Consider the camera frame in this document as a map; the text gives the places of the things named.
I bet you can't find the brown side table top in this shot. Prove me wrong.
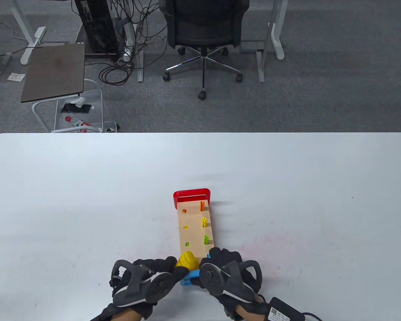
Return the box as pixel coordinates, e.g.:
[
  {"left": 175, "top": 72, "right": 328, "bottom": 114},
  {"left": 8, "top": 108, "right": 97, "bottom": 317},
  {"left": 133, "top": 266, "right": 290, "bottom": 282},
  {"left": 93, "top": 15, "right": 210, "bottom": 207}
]
[{"left": 20, "top": 42, "right": 86, "bottom": 103}]

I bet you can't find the black cable bundle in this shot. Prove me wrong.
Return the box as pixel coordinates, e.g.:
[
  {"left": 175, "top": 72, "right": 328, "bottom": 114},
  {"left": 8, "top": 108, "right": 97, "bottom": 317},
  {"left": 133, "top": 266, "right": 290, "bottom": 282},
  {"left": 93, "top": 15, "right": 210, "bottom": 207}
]
[{"left": 99, "top": 0, "right": 169, "bottom": 86}]

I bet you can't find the person's left forearm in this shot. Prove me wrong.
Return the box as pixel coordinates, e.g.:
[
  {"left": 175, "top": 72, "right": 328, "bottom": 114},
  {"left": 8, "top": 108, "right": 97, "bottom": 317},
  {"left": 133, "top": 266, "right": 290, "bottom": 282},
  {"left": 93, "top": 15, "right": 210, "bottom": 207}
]
[{"left": 119, "top": 308, "right": 144, "bottom": 321}]

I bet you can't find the red-capped bottle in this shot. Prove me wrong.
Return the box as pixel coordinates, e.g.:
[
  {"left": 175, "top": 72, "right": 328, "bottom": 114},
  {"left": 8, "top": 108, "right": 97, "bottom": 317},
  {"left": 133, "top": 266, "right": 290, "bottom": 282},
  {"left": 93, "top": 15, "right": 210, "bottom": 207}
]
[{"left": 65, "top": 116, "right": 94, "bottom": 131}]

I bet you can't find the black smartphone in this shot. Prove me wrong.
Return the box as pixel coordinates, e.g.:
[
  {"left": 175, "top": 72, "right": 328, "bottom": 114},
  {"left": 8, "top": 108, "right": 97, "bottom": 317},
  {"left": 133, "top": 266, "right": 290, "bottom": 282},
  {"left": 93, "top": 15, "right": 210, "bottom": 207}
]
[{"left": 61, "top": 103, "right": 93, "bottom": 114}]

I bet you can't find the person's left hand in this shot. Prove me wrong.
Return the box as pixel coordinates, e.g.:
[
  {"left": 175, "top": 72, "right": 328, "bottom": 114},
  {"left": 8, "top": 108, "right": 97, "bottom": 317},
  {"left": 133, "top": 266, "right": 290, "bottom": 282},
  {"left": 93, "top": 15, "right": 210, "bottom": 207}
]
[{"left": 94, "top": 256, "right": 189, "bottom": 321}]

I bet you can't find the grey desk leg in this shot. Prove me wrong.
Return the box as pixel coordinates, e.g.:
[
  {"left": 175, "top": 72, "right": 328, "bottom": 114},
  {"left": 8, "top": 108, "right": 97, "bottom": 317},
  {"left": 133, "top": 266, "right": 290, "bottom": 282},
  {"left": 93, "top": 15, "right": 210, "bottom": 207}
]
[
  {"left": 124, "top": 20, "right": 144, "bottom": 82},
  {"left": 240, "top": 40, "right": 266, "bottom": 83}
]

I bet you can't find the grey round glove tracker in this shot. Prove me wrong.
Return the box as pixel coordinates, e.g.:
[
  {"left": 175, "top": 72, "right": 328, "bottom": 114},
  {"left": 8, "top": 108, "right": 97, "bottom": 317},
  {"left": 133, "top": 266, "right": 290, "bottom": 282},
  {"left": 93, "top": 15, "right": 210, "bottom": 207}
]
[
  {"left": 198, "top": 261, "right": 262, "bottom": 303},
  {"left": 111, "top": 260, "right": 174, "bottom": 307}
]

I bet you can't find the person's right hand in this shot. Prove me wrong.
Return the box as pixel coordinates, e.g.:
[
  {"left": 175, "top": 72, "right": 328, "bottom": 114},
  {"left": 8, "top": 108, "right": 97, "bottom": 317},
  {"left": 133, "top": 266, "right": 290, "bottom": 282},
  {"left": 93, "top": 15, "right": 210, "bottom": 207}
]
[{"left": 189, "top": 247, "right": 269, "bottom": 316}]

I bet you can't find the black computer tower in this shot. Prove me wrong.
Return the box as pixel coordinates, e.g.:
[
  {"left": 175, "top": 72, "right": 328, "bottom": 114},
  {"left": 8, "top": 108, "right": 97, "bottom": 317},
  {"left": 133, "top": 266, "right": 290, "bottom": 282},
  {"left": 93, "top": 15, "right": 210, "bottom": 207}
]
[{"left": 74, "top": 0, "right": 119, "bottom": 56}]

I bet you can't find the rainbow wooden hammer bench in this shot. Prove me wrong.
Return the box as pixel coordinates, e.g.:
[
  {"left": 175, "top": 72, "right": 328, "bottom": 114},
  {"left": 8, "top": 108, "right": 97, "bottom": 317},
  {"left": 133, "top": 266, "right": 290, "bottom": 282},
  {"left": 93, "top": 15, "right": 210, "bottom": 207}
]
[{"left": 173, "top": 188, "right": 218, "bottom": 286}]

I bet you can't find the black wrist box with label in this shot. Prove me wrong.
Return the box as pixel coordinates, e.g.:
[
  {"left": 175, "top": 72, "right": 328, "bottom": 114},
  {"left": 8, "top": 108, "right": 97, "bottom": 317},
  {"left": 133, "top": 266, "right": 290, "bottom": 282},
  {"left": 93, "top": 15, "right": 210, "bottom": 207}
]
[{"left": 267, "top": 297, "right": 305, "bottom": 321}]

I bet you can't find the clear plastic storage bin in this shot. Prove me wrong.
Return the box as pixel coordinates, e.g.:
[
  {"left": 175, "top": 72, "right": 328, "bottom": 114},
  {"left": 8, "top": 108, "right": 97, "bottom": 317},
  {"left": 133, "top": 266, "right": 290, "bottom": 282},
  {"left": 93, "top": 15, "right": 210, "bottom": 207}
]
[{"left": 54, "top": 89, "right": 104, "bottom": 131}]

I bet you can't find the white power strip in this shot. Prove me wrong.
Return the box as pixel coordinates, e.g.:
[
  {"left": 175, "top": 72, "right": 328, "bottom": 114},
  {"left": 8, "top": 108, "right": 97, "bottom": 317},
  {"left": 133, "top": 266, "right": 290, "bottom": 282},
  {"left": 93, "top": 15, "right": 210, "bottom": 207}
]
[{"left": 118, "top": 45, "right": 132, "bottom": 64}]

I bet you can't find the black office chair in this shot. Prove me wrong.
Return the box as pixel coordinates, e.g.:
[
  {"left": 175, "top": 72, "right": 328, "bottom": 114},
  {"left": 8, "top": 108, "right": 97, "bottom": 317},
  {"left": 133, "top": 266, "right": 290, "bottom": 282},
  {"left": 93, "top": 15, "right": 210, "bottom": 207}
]
[{"left": 159, "top": 0, "right": 251, "bottom": 101}]

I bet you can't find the white metal table frame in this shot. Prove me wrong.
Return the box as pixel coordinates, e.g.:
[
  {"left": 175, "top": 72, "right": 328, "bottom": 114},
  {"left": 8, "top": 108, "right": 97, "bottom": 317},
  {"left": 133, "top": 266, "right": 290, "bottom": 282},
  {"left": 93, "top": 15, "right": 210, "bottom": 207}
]
[{"left": 32, "top": 79, "right": 121, "bottom": 133}]

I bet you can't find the yellow toy hammer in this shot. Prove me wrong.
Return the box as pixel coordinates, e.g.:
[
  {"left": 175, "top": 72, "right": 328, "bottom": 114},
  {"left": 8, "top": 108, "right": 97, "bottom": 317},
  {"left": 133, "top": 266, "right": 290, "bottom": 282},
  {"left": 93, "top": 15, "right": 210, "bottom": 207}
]
[{"left": 175, "top": 251, "right": 200, "bottom": 270}]

